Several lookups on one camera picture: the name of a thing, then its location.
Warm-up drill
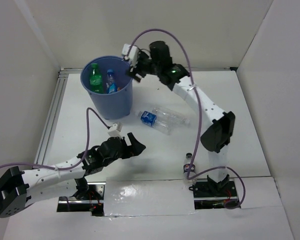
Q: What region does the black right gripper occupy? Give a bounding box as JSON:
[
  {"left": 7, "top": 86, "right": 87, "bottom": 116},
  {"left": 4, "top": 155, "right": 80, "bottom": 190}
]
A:
[{"left": 126, "top": 50, "right": 161, "bottom": 83}]

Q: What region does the clear bottle white cap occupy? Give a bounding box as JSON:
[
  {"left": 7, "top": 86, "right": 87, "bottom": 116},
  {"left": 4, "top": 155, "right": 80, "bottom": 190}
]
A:
[{"left": 151, "top": 106, "right": 190, "bottom": 126}]

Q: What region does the blue label water bottle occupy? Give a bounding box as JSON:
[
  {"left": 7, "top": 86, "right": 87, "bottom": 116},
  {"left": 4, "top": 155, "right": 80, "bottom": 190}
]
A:
[{"left": 133, "top": 110, "right": 172, "bottom": 135}]

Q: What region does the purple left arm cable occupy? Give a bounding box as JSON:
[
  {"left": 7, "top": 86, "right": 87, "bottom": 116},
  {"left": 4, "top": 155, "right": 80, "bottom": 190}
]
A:
[{"left": 0, "top": 107, "right": 113, "bottom": 216}]

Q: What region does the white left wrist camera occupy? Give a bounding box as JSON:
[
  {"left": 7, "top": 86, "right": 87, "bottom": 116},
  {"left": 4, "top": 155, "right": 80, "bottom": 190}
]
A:
[{"left": 107, "top": 122, "right": 123, "bottom": 139}]

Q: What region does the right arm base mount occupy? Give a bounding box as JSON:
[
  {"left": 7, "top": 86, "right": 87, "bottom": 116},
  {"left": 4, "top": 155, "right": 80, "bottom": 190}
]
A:
[{"left": 188, "top": 180, "right": 240, "bottom": 210}]

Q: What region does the blue plastic bin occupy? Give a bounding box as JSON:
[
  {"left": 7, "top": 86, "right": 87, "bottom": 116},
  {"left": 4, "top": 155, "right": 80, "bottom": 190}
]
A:
[{"left": 80, "top": 55, "right": 133, "bottom": 120}]

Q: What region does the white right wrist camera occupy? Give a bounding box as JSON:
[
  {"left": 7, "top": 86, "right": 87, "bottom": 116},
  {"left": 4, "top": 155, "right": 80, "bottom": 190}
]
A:
[{"left": 121, "top": 43, "right": 140, "bottom": 67}]

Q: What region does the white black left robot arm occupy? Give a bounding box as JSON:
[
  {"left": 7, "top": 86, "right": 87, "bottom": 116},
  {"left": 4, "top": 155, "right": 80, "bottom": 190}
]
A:
[{"left": 0, "top": 132, "right": 146, "bottom": 218}]

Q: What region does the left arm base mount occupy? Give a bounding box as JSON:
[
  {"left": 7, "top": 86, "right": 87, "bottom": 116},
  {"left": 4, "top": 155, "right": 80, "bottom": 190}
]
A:
[{"left": 56, "top": 182, "right": 106, "bottom": 217}]

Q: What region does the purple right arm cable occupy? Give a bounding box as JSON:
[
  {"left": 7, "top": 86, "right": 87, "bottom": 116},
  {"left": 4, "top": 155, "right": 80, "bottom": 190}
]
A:
[{"left": 128, "top": 29, "right": 247, "bottom": 210}]

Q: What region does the white taped cover sheet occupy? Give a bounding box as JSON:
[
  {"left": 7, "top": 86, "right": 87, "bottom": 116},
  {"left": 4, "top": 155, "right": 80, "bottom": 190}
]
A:
[{"left": 103, "top": 180, "right": 195, "bottom": 217}]

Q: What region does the small pepsi bottle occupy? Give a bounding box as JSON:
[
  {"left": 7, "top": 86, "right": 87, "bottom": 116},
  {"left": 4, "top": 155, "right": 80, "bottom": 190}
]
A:
[{"left": 183, "top": 152, "right": 197, "bottom": 187}]

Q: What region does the crushed bottle blue label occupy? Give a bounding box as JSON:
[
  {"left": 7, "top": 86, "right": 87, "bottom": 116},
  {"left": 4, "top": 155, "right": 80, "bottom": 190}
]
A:
[{"left": 106, "top": 69, "right": 118, "bottom": 94}]

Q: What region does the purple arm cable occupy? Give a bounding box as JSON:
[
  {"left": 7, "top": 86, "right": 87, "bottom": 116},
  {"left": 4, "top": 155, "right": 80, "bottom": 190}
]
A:
[
  {"left": 0, "top": 107, "right": 113, "bottom": 216},
  {"left": 128, "top": 29, "right": 247, "bottom": 210}
]

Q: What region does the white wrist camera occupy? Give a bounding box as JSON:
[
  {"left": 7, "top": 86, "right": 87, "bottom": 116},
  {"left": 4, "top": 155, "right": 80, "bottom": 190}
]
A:
[
  {"left": 121, "top": 43, "right": 140, "bottom": 67},
  {"left": 107, "top": 122, "right": 123, "bottom": 139}
]

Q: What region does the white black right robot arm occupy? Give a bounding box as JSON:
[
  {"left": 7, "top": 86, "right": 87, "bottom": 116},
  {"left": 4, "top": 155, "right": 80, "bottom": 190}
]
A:
[{"left": 122, "top": 41, "right": 236, "bottom": 196}]

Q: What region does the green plastic bottle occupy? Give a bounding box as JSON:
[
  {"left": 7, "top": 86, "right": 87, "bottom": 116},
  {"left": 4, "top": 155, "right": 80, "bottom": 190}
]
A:
[{"left": 89, "top": 63, "right": 104, "bottom": 94}]

